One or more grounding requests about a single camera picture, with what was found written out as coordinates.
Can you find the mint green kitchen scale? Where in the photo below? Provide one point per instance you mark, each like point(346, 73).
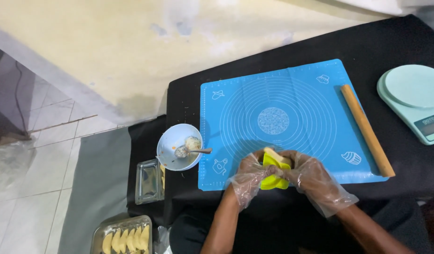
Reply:
point(412, 100)

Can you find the metal tray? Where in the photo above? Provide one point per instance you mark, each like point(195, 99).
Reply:
point(111, 229)

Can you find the grey floor mat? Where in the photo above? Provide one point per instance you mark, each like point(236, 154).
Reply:
point(97, 190)

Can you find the clear plastic container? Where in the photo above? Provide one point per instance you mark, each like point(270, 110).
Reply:
point(149, 181)

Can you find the person's right fingers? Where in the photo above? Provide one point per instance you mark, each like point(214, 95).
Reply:
point(282, 165)

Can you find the black tablecloth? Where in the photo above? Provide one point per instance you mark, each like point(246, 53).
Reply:
point(343, 70)

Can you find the yellow dumpling press mould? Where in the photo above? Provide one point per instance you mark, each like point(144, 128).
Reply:
point(273, 174)

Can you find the person's left fingers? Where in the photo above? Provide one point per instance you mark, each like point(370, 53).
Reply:
point(261, 160)

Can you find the blue silicone baking mat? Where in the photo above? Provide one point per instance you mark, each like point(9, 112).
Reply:
point(284, 120)

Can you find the white bowl with filling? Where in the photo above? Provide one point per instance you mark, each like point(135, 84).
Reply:
point(176, 141)

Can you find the pale dough piece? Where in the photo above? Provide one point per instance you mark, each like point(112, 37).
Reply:
point(276, 156)

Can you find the wooden rolling pin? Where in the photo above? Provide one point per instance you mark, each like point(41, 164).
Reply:
point(367, 130)

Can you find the person's left hand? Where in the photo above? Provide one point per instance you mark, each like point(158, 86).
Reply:
point(248, 173)

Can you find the row of shaped dumplings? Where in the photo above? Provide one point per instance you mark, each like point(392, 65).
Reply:
point(127, 240)

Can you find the person's right hand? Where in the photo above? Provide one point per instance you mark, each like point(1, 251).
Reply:
point(313, 178)

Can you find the metal spoon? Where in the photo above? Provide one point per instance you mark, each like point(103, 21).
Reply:
point(190, 151)

